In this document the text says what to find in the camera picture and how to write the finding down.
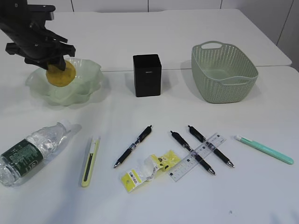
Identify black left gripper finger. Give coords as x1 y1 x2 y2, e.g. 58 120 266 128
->
52 55 66 71
35 61 49 70

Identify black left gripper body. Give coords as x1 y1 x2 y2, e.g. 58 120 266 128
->
5 21 76 64

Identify black gel pen left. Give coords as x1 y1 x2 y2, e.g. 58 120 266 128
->
114 125 152 168

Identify clear water bottle green label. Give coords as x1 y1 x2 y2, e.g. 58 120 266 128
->
0 120 71 186

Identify green plastic woven basket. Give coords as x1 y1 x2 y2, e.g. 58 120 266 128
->
191 41 258 104

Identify mint green pen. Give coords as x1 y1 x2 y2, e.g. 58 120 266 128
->
235 135 294 165

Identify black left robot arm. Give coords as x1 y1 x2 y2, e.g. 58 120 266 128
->
0 0 76 71

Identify black square pen holder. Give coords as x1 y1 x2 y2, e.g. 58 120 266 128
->
133 54 162 97

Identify black gel pen right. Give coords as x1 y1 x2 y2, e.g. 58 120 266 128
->
188 125 235 168

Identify frosted green wavy plate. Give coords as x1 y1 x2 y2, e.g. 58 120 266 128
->
25 57 104 106

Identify black gel pen middle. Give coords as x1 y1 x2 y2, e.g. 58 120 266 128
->
171 131 216 175

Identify clear plastic ruler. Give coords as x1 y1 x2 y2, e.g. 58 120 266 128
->
168 131 226 181

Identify yellow-green utility knife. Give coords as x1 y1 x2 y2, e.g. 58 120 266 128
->
81 137 100 188

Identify black gel pen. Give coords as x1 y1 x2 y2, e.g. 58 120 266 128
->
114 125 152 168
188 125 235 168
171 131 216 175

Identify yellow white waste paper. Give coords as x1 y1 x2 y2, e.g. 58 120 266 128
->
121 150 181 193

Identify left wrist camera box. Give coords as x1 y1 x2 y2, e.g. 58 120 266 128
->
28 5 56 21

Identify yellow pear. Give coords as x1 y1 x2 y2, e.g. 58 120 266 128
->
46 61 76 87

